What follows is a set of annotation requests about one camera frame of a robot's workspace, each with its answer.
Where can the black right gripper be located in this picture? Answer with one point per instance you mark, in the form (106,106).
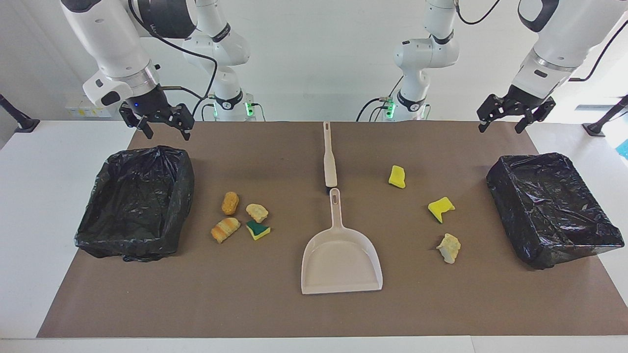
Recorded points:
(152,105)

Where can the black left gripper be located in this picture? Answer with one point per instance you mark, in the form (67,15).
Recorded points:
(520,103)

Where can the oval brown bread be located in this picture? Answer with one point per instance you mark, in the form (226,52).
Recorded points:
(230,203)

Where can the notched yellow sponge piece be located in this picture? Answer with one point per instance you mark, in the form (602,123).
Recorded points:
(440,208)

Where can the striped croissant bread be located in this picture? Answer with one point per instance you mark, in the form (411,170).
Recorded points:
(225,229)

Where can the squarish yellow sponge piece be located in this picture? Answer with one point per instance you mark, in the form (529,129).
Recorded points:
(397,177)

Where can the pale bread piece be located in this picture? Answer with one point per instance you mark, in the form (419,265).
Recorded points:
(257,212)

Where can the pale torn bread chunk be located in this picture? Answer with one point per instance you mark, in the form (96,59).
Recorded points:
(449,248)

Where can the green and yellow sponge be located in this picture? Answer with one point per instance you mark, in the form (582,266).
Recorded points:
(258,230)

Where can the beige hand brush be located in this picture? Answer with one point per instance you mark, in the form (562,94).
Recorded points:
(330,162)

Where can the beige plastic dustpan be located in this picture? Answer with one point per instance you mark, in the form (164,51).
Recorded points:
(342,260)

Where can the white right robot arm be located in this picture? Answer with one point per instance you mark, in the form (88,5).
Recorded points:
(117,44)

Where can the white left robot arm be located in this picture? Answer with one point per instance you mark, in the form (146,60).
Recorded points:
(554,44)

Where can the black bag-lined bin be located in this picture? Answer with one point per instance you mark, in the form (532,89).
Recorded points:
(554,211)
(137,206)

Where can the blue object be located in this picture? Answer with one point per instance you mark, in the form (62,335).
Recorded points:
(624,149)

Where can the brown table mat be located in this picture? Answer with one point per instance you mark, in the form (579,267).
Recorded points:
(441,304)

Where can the black camera stand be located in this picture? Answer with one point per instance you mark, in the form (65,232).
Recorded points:
(601,125)
(19,120)

